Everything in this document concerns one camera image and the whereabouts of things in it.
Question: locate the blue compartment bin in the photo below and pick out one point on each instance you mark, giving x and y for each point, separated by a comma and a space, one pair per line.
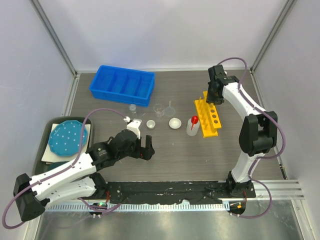
123, 85

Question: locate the clear plastic funnel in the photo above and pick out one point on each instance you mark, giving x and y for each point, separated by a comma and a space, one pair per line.
169, 111

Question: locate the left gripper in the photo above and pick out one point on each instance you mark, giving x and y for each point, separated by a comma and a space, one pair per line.
145, 152

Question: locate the small clear glass jar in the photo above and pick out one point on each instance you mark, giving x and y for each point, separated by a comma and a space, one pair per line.
133, 109

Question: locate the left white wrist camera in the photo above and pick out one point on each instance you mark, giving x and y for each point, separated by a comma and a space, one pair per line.
133, 125

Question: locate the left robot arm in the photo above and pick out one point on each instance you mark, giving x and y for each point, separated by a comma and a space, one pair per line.
77, 178

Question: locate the clear glass beaker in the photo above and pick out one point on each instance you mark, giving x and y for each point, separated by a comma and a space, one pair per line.
159, 110

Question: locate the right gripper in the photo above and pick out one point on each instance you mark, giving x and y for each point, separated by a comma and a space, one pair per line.
211, 100

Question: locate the white evaporating dish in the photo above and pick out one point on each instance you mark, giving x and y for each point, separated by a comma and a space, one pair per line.
175, 123

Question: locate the white slotted cable duct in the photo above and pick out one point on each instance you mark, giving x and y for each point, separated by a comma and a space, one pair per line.
185, 206

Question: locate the teal dotted plate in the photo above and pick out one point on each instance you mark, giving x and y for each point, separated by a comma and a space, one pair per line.
64, 138

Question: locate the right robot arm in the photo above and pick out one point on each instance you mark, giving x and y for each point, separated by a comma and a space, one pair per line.
258, 134

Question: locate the yellow test tube rack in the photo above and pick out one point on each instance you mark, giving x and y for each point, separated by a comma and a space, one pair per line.
208, 117

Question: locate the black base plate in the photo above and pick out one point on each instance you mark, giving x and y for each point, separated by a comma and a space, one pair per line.
171, 192

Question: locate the small white crucible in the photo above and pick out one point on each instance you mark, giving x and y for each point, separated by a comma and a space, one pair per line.
150, 124

